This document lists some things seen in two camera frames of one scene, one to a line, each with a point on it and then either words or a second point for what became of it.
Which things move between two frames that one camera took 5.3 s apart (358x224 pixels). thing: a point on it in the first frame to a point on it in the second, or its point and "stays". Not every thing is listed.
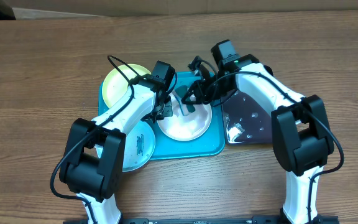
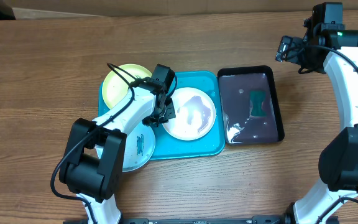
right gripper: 202,97 to 293,46
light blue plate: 138,147 stays
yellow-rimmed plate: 115,85 stays
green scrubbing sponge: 181,91 to 256,98
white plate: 188,127 stays
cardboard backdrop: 23,9 stays
